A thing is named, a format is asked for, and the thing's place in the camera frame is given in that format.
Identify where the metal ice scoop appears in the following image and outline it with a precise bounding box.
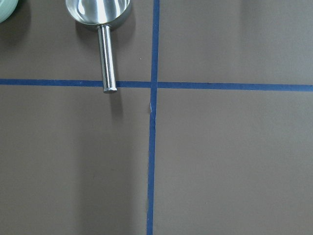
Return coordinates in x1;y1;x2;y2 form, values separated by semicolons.
65;0;131;94

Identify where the green bowl of ice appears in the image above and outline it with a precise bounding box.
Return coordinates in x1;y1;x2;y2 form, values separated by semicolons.
0;0;18;23

